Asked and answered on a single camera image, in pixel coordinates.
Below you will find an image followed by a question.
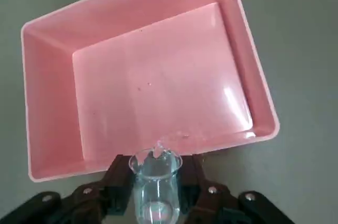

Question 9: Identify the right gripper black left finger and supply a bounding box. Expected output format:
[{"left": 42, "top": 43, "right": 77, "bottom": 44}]
[{"left": 0, "top": 154, "right": 136, "bottom": 224}]

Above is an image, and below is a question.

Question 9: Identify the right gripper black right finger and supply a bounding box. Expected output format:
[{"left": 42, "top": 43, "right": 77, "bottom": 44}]
[{"left": 179, "top": 154, "right": 291, "bottom": 224}]

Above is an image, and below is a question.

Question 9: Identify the small glass beaker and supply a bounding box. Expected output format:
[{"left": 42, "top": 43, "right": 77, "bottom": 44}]
[{"left": 128, "top": 139, "right": 184, "bottom": 224}]

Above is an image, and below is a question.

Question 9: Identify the pink plastic container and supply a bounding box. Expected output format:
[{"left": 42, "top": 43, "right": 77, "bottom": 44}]
[{"left": 21, "top": 0, "right": 280, "bottom": 183}]

